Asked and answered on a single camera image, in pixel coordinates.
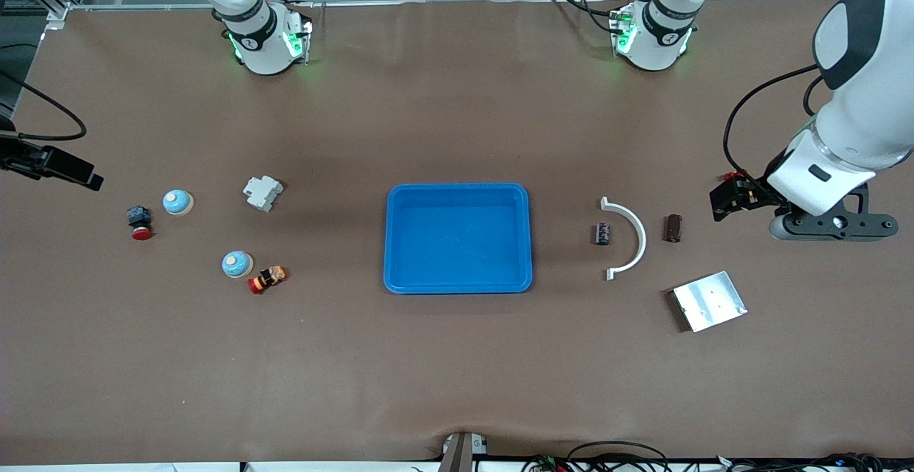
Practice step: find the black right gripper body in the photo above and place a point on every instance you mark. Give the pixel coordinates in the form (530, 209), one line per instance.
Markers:
(20, 158)

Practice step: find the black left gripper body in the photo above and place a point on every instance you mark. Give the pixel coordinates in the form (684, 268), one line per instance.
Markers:
(758, 191)

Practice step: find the blue dome bell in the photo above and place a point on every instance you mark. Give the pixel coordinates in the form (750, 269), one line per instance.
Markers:
(177, 202)
(236, 264)

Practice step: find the small black printed capacitor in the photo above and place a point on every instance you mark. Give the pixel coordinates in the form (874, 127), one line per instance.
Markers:
(603, 233)

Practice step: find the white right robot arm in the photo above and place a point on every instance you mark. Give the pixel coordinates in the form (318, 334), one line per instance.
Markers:
(264, 43)

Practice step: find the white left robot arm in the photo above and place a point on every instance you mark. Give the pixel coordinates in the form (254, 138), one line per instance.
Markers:
(857, 115)

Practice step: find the red button with dark block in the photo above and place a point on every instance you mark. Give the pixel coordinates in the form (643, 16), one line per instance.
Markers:
(140, 221)

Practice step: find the silver metal power supply box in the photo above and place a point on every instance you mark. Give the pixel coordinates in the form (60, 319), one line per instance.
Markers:
(710, 302)

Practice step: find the white circuit breaker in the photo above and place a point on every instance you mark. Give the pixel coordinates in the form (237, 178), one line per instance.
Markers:
(263, 193)

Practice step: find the red emergency stop orange body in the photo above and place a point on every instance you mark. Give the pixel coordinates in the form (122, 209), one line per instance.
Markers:
(267, 280)

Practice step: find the blue plastic tray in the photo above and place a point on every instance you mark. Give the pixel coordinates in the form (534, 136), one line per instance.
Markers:
(457, 243)

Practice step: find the white curved plastic bracket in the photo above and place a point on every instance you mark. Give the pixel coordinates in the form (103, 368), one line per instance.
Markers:
(640, 233)

